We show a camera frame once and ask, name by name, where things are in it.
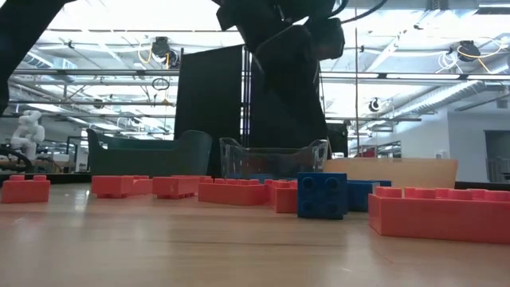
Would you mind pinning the teal plastic bin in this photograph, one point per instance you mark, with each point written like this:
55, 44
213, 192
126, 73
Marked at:
151, 159

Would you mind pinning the grey door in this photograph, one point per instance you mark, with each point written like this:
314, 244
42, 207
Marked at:
498, 155

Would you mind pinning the orange 2x4 toy brick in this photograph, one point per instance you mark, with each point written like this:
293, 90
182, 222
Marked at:
175, 187
283, 201
438, 221
231, 195

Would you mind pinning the blue 2x4 toy brick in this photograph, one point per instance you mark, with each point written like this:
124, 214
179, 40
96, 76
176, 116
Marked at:
360, 197

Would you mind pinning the blue 2x2 toy brick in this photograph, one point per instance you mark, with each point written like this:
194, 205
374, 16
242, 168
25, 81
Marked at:
322, 197

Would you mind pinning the black folding screen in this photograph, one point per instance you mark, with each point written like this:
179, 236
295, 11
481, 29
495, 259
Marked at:
211, 99

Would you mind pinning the clear plastic bin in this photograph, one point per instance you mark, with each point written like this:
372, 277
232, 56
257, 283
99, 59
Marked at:
271, 163

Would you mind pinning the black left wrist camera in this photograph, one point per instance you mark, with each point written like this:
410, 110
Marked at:
328, 40

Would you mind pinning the red furniture piece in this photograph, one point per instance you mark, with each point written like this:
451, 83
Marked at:
366, 153

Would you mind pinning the orange 2x2 toy brick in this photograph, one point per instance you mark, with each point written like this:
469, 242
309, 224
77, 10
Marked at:
111, 187
143, 186
24, 193

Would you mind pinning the thin metal pole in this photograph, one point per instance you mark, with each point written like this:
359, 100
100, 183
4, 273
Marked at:
355, 79

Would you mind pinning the white ventilation duct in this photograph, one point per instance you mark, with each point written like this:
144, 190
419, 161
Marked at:
458, 93

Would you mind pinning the orange plastic bin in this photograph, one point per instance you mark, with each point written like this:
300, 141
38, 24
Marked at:
398, 173

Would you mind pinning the pile of toy bricks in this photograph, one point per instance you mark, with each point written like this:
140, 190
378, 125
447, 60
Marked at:
67, 178

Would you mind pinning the black equipment box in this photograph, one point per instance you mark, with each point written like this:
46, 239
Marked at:
338, 139

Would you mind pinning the white humanoid robot figure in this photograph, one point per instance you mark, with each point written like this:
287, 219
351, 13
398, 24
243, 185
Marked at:
28, 133

